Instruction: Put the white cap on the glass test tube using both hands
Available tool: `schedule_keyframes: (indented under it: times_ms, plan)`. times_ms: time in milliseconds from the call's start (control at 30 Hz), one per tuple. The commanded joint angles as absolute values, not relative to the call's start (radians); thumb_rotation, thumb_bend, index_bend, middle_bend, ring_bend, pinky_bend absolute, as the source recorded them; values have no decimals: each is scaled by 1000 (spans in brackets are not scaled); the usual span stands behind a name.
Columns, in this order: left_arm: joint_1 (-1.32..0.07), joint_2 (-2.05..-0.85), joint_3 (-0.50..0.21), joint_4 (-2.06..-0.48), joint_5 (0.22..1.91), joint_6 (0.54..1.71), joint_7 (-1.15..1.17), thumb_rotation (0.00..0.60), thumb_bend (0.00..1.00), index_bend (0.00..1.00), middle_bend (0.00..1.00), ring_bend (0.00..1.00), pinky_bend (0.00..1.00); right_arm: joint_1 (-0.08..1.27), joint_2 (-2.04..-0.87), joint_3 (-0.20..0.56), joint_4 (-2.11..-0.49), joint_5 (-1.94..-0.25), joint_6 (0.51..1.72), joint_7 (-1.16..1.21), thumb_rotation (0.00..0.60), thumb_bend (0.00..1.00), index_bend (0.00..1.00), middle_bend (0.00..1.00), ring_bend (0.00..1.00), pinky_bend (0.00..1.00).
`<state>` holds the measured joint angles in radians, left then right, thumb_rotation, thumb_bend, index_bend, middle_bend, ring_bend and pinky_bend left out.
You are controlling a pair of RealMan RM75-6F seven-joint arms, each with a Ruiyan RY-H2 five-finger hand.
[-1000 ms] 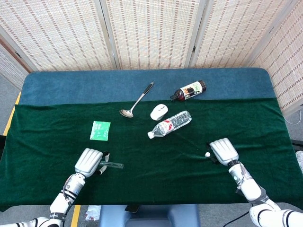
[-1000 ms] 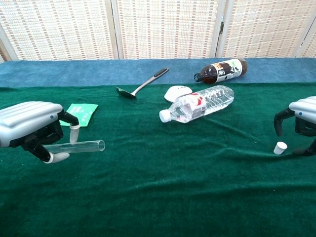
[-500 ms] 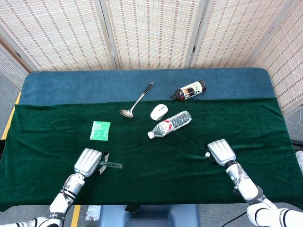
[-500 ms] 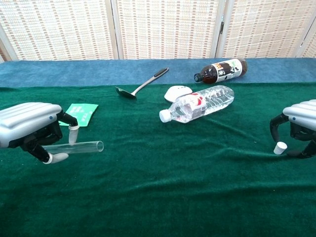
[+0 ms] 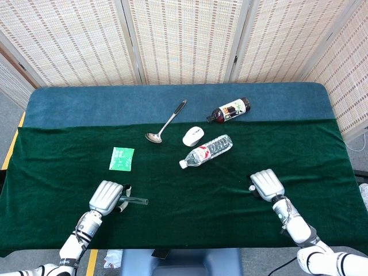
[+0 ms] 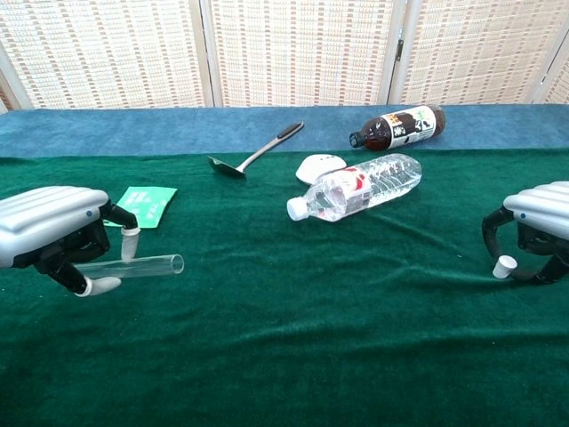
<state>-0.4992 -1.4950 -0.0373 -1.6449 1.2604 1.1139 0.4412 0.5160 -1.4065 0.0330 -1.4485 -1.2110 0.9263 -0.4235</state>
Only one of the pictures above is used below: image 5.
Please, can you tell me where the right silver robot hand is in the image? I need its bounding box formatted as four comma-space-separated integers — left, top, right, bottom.
248, 168, 286, 202

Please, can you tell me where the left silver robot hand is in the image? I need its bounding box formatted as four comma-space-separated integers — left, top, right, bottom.
88, 180, 133, 217

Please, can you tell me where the clear glass test tube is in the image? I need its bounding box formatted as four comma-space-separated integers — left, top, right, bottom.
120, 194, 150, 206

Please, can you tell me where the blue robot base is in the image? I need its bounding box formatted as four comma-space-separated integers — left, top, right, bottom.
120, 247, 244, 276

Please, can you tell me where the green sachet packet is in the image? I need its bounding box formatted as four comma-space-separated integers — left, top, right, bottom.
109, 147, 136, 171

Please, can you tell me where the crumpled white plastic wrap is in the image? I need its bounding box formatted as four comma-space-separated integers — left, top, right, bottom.
103, 249, 124, 269

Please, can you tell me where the yellow floor tape strip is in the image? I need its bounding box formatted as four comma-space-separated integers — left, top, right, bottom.
1, 111, 26, 170
85, 249, 99, 276

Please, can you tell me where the clear plastic water bottle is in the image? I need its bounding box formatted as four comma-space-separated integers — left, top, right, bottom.
179, 134, 233, 170

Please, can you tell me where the dark green velvet cloth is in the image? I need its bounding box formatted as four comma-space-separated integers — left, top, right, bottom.
0, 118, 368, 258

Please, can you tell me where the dark tea bottle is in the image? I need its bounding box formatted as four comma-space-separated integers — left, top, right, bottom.
206, 97, 251, 124

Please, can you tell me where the white computer mouse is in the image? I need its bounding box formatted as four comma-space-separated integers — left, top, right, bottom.
182, 126, 205, 147

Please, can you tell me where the blue table cover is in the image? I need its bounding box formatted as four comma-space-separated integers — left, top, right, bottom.
22, 82, 337, 129

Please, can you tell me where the white plastic object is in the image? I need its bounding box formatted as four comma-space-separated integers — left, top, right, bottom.
358, 183, 368, 208

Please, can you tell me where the woven bamboo screen panel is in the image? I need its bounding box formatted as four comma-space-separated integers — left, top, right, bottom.
229, 0, 360, 84
114, 0, 251, 86
0, 43, 38, 110
301, 0, 368, 141
0, 0, 143, 87

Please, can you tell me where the steel ladle black handle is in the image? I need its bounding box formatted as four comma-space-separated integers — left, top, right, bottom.
144, 99, 188, 144

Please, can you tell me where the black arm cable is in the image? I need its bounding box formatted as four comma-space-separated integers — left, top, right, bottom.
271, 255, 298, 276

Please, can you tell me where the thin white floor cable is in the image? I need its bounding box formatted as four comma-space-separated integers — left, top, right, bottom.
344, 126, 368, 152

